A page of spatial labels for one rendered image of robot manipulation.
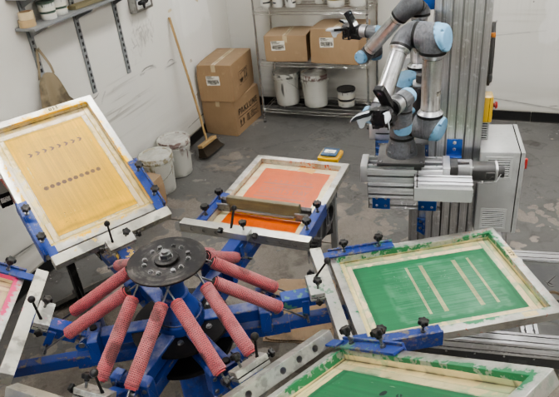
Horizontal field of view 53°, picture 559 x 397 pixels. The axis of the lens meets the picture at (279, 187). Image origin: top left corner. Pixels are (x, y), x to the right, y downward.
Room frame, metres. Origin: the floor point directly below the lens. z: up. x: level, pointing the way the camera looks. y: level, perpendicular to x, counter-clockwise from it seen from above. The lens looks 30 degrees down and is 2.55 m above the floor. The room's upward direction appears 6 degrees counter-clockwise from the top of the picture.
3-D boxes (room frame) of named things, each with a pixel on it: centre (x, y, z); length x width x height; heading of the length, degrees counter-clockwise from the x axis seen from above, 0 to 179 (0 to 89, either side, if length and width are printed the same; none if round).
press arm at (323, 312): (1.78, -0.17, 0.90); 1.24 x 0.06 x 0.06; 95
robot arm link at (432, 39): (2.38, -0.72, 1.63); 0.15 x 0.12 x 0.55; 50
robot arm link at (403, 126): (2.19, -0.53, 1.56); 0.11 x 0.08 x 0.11; 50
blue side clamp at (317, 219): (2.34, -0.15, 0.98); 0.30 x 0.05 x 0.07; 155
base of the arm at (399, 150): (2.47, -0.61, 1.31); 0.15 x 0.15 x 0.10
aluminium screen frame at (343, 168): (2.68, 0.01, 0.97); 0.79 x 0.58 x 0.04; 155
